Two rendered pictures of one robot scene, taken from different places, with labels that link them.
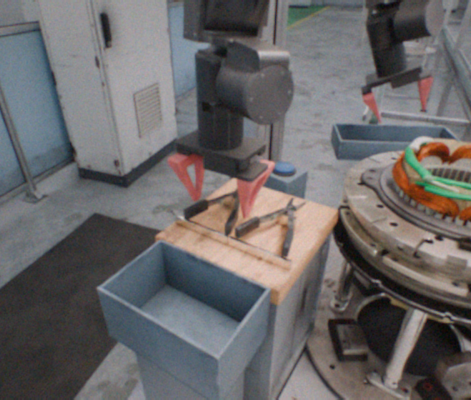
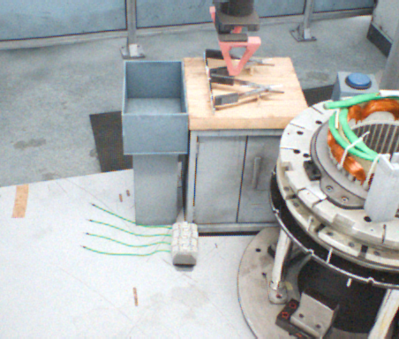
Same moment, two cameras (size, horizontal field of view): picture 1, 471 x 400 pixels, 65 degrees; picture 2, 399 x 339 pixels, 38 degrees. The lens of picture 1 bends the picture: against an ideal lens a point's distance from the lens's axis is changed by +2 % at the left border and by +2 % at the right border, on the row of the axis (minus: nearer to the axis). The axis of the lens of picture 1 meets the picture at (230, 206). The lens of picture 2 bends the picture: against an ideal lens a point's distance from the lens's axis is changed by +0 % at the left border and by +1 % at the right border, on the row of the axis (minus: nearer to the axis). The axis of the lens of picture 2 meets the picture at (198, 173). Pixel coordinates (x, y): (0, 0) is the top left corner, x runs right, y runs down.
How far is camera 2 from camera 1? 0.72 m
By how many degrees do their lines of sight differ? 41
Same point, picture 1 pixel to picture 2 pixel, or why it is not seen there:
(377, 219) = (297, 124)
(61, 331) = not seen: hidden behind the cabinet
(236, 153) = (226, 18)
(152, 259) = (169, 70)
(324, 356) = (263, 243)
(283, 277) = (203, 115)
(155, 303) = (161, 101)
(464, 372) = (319, 313)
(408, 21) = not seen: outside the picture
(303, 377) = (238, 243)
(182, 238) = (192, 67)
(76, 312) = not seen: hidden behind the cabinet
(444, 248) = (295, 159)
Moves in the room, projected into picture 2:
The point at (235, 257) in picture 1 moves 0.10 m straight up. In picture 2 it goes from (199, 92) to (202, 39)
